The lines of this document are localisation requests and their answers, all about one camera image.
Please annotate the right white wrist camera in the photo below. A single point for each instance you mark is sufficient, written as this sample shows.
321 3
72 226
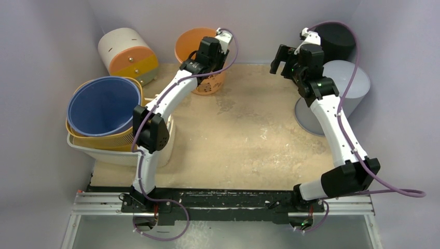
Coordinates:
309 37

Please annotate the yellow mesh basket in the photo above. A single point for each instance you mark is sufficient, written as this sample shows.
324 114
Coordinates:
109 142

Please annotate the black plastic bin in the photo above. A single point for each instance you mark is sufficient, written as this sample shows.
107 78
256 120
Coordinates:
337 41

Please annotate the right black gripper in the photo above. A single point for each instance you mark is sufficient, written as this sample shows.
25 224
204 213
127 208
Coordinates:
287 57

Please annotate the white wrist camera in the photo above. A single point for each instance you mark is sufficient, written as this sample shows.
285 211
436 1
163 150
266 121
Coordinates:
309 37
225 38

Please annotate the blue plastic bucket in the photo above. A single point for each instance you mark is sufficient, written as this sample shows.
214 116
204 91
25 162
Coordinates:
104 106

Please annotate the orange capybara bin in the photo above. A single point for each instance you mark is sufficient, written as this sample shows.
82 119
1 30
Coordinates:
189 42

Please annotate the grey plastic bin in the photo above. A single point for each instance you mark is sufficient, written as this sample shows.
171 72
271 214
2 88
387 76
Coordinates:
340 72

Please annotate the aluminium mounting rail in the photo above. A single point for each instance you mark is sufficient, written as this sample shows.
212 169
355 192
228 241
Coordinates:
109 203

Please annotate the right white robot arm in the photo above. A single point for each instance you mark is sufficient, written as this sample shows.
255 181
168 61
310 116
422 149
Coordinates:
353 170

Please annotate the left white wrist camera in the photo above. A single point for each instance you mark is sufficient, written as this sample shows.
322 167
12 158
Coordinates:
225 38

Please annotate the white mesh basket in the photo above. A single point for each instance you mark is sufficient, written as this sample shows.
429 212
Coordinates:
125 157

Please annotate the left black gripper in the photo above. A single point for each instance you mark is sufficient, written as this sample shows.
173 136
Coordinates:
222 56

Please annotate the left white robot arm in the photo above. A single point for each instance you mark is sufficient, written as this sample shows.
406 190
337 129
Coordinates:
150 131

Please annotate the white drawer container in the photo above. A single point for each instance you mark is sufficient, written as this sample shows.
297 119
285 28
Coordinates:
125 53

